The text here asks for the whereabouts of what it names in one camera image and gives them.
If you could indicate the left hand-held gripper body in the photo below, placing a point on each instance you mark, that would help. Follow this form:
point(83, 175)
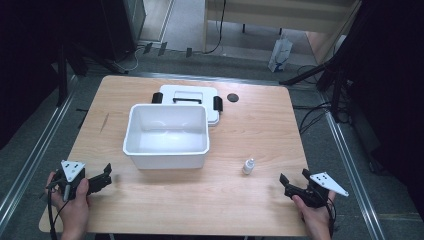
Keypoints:
point(72, 170)

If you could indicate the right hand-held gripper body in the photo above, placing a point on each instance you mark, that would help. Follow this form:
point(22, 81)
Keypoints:
point(321, 190)

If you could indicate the small white dropper bottle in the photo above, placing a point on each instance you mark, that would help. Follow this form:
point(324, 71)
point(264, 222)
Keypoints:
point(248, 166)

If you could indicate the white plastic storage box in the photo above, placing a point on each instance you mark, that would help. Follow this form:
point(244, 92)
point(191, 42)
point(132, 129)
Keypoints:
point(166, 138)

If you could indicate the person's right hand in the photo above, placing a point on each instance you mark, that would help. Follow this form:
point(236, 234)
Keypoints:
point(315, 220)

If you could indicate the person's left hand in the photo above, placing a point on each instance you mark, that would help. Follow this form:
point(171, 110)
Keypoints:
point(75, 213)

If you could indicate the black metal stand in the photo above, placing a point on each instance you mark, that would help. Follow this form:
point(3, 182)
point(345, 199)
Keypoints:
point(62, 76)

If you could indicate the black round disc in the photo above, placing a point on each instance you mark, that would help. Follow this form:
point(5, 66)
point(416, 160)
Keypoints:
point(232, 97)

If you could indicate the black tripod stand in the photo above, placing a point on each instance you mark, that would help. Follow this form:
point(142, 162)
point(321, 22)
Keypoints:
point(336, 80)

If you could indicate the white lid with black latches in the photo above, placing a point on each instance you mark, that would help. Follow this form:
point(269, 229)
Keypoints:
point(190, 91)

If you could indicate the white paper bag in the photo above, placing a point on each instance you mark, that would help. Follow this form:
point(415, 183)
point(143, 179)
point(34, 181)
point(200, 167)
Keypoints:
point(280, 55)

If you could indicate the dark cabinet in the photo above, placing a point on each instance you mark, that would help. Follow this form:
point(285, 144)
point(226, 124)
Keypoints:
point(126, 26)

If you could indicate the light wooden bench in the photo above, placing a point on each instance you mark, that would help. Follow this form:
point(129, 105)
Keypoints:
point(276, 16)

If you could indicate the metal floor rail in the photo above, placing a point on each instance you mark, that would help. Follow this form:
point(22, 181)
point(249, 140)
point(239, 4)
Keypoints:
point(36, 153)
point(353, 173)
point(206, 78)

